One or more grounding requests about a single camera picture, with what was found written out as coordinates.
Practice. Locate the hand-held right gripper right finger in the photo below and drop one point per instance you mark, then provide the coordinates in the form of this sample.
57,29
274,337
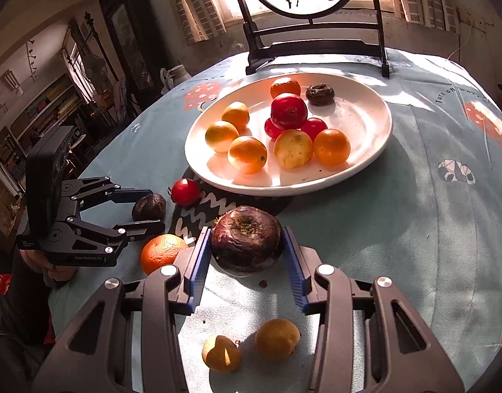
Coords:
294,270

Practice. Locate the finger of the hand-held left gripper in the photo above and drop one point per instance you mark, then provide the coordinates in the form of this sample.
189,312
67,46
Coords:
140,229
128,196

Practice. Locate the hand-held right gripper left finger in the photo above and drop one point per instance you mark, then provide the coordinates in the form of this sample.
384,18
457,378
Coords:
195,270

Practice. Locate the dark wrinkled passion fruit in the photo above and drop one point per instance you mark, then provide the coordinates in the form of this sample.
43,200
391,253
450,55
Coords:
247,239
149,208
320,94

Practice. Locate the yellowish tangerine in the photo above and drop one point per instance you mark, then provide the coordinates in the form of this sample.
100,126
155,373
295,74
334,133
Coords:
221,136

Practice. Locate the large yellow fruit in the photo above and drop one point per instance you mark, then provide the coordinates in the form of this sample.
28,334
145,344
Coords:
293,149

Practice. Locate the orange tangerine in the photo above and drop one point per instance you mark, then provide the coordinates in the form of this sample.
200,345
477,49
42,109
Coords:
332,147
247,155
163,254
236,115
285,88

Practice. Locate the small red plum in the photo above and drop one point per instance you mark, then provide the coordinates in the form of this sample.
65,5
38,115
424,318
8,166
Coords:
271,129
315,128

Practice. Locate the large red plum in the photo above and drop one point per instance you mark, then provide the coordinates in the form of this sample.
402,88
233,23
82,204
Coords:
289,111

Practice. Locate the white round plate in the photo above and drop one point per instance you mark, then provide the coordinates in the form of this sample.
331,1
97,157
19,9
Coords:
357,106

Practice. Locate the person's left hand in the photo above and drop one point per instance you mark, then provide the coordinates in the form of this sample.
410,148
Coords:
50,272

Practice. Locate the small red tomato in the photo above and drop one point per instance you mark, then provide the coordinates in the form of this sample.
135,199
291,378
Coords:
185,192

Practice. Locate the black patterned placemat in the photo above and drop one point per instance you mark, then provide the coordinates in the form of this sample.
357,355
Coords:
202,213

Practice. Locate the small yellow fruit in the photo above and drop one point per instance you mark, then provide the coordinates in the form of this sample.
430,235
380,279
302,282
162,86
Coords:
277,339
221,354

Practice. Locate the wooden bookshelf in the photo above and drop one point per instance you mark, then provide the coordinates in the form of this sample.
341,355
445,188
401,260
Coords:
42,106

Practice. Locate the blue printed tablecloth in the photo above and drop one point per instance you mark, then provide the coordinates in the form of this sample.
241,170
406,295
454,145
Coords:
398,221

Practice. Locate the white jug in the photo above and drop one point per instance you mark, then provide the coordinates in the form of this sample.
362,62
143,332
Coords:
179,77

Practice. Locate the standing fan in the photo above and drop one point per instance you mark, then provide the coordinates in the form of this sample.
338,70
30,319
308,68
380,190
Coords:
94,63

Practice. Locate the dark framed picture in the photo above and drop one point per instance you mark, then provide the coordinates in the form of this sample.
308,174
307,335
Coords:
126,45

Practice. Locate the checked beige curtain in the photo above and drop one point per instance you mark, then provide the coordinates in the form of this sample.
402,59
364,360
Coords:
427,0
193,8

